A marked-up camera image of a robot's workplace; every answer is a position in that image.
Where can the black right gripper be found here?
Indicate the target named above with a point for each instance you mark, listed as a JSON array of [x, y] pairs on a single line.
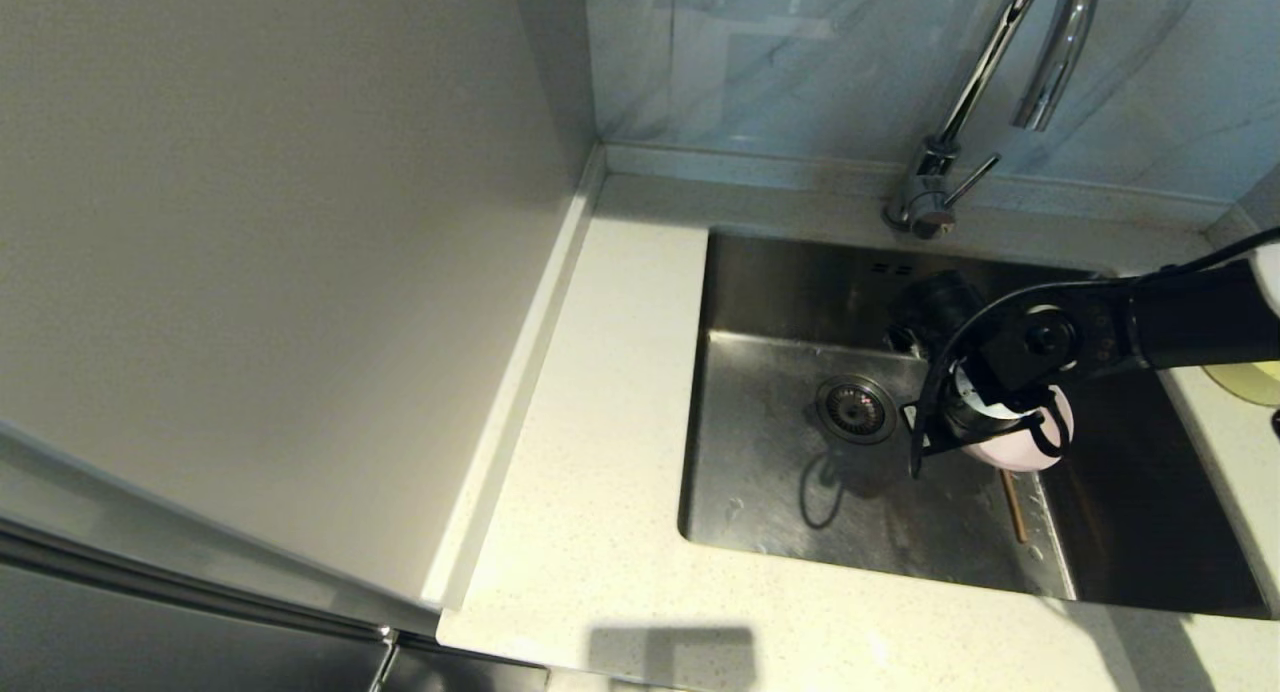
[[1060, 337]]

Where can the pink plastic bowl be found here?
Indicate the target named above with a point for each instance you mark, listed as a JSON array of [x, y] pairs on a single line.
[[1020, 450]]

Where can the wooden chopstick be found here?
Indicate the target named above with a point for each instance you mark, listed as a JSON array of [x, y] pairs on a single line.
[[1016, 512]]

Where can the yellow plastic bowl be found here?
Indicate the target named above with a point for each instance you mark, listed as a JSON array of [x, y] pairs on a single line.
[[1250, 384]]

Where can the metal sink drain strainer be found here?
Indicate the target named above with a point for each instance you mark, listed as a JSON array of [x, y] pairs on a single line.
[[855, 409]]

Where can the stainless steel sink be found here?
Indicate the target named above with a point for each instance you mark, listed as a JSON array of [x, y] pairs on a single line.
[[780, 512]]

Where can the chrome gooseneck faucet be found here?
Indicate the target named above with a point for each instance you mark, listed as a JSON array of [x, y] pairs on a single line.
[[935, 187]]

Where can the grey tall cabinet door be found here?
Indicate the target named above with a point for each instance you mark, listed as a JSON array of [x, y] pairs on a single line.
[[150, 642]]

